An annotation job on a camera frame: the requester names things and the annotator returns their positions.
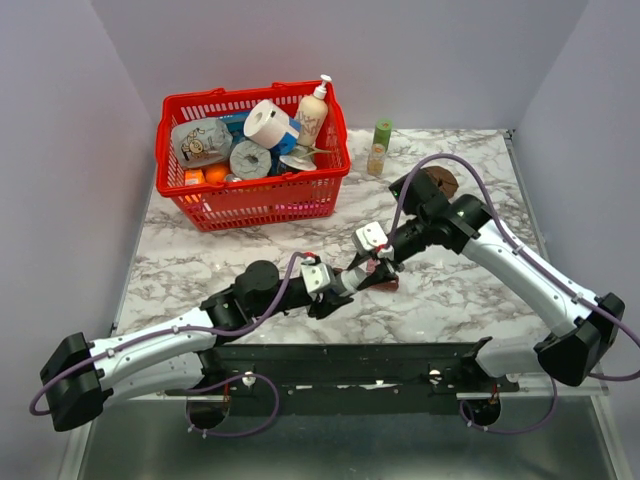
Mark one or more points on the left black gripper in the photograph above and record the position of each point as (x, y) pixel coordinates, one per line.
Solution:
(328, 305)

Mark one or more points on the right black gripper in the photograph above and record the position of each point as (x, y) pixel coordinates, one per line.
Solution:
(383, 273)

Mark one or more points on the white pill bottle blue label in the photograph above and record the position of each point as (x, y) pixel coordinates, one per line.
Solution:
(348, 281)

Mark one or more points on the dark red weekly pill organizer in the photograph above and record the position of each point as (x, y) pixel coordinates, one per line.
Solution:
(391, 285)

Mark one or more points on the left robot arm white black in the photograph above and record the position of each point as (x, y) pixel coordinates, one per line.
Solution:
(81, 375)

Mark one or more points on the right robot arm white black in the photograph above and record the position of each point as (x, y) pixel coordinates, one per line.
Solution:
(582, 324)

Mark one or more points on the beige cup brown lid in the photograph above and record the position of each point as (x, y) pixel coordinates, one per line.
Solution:
(444, 180)

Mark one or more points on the white lidded yogurt cup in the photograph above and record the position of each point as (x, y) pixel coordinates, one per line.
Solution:
(300, 159)

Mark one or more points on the green lidded spice jar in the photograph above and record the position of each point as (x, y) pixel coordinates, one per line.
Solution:
(380, 144)

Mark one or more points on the red plastic shopping basket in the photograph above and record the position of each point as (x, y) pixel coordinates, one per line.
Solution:
(288, 197)

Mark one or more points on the cream pump lotion bottle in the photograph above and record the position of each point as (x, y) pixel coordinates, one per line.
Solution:
(311, 113)

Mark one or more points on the grey wrapped paper roll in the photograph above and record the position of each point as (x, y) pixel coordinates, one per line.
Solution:
(250, 161)

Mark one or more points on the orange fruit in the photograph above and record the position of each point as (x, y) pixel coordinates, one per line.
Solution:
(216, 173)

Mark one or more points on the white toilet paper roll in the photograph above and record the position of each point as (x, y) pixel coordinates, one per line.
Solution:
(266, 124)

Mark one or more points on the orange small carton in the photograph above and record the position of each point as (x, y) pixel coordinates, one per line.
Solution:
(194, 177)

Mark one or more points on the blue package in basket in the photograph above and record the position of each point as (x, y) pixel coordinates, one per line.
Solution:
(235, 123)

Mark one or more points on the wrapped grey tissue pack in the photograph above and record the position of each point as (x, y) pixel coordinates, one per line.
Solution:
(200, 143)

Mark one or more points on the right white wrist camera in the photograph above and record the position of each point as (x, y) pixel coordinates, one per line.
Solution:
(371, 240)

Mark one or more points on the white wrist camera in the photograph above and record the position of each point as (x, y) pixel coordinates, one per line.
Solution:
(371, 240)
(317, 276)

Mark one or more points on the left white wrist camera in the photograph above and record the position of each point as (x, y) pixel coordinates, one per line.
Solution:
(317, 276)

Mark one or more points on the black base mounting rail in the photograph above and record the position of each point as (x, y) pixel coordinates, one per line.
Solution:
(343, 379)

